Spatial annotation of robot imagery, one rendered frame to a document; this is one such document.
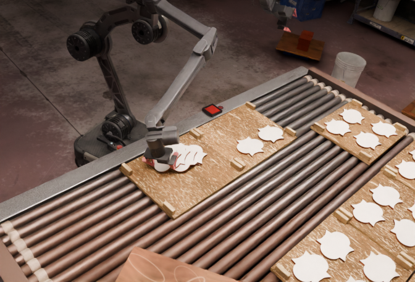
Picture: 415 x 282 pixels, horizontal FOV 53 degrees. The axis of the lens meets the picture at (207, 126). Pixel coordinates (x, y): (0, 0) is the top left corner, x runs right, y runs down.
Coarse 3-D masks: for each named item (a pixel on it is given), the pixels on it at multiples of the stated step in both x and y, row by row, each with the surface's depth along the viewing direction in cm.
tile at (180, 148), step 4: (176, 144) 185; (180, 144) 185; (176, 148) 184; (180, 148) 184; (184, 148) 183; (180, 152) 182; (184, 152) 182; (188, 152) 182; (180, 156) 181; (184, 156) 180; (180, 160) 179; (184, 160) 179; (176, 164) 178; (180, 164) 179; (184, 164) 178
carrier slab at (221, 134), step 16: (240, 112) 219; (256, 112) 221; (208, 128) 205; (224, 128) 207; (240, 128) 208; (256, 128) 210; (208, 144) 196; (224, 144) 197; (272, 144) 202; (288, 144) 206; (256, 160) 191
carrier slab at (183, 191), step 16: (192, 144) 194; (208, 160) 187; (224, 160) 188; (128, 176) 173; (144, 176) 174; (160, 176) 175; (176, 176) 176; (192, 176) 177; (208, 176) 179; (224, 176) 180; (144, 192) 168; (160, 192) 168; (176, 192) 169; (192, 192) 170; (208, 192) 172; (160, 208) 164; (176, 208) 163; (192, 208) 165
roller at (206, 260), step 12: (336, 156) 205; (348, 156) 207; (324, 168) 195; (312, 180) 188; (288, 192) 181; (300, 192) 182; (276, 204) 173; (288, 204) 178; (264, 216) 168; (240, 228) 162; (252, 228) 162; (228, 240) 156; (240, 240) 158; (216, 252) 151; (192, 264) 146; (204, 264) 147
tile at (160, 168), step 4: (172, 148) 183; (172, 152) 181; (156, 160) 180; (156, 164) 178; (160, 164) 178; (164, 164) 178; (156, 168) 177; (160, 168) 177; (164, 168) 176; (168, 168) 176; (160, 172) 176; (164, 172) 176
